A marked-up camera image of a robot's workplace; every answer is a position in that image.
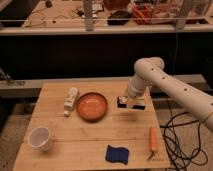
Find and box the black whiteboard eraser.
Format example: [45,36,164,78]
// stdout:
[117,96,145,110]

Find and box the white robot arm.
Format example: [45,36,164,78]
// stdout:
[125,57,213,133]

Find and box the orange ceramic bowl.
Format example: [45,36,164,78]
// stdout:
[76,92,108,121]

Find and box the white ceramic cup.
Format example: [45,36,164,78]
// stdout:
[28,127,52,152]

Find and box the orange carrot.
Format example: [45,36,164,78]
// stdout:
[147,127,157,161]

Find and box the blue sponge cloth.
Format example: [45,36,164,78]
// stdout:
[105,145,129,165]

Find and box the white tube bottle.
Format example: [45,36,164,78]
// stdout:
[64,87,79,117]

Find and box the wooden table board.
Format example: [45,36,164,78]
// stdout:
[13,81,170,171]

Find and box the black bag on bench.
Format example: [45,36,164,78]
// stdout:
[107,10,131,25]

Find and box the orange crate on bench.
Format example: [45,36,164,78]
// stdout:
[131,5,152,25]

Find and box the black floor cable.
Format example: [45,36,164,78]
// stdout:
[159,111,210,171]

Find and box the grey metal rail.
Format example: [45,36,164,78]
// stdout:
[0,73,208,99]

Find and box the grey metal post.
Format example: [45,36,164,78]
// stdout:
[83,0,93,31]

